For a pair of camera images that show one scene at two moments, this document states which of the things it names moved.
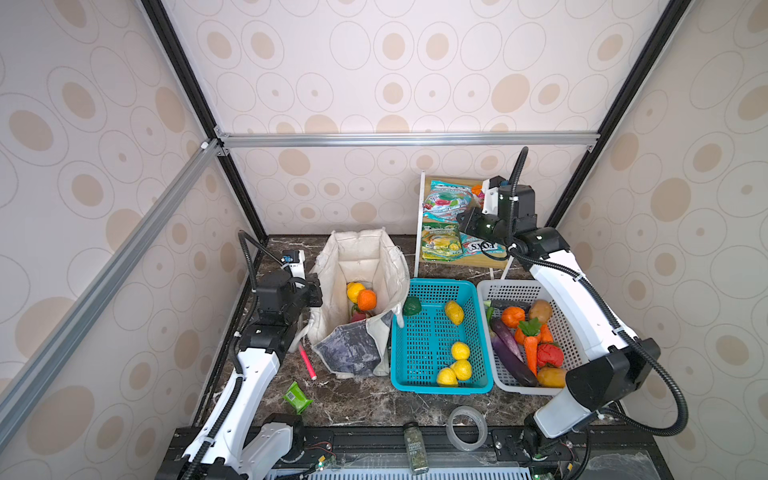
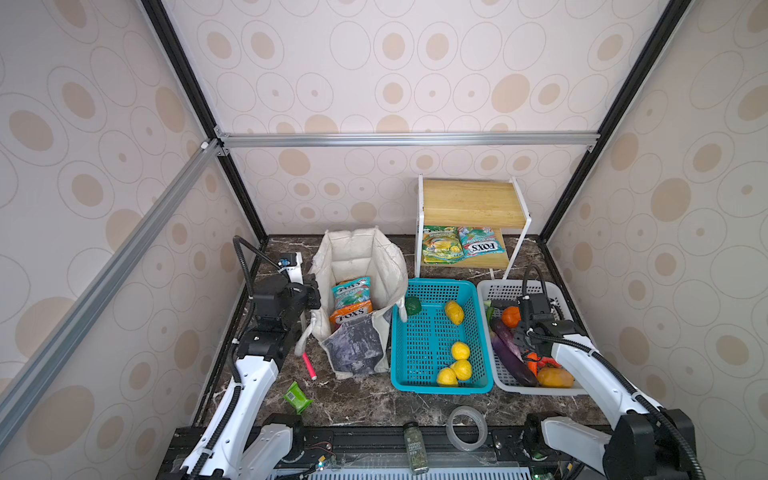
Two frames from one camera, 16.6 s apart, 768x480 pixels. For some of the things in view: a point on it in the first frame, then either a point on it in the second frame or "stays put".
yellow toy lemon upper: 455,312 stays put
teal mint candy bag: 446,201 → 352,293
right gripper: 471,223 → 520,334
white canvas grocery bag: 357,349 stays put
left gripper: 310,285 stays put
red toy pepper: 549,354 stays put
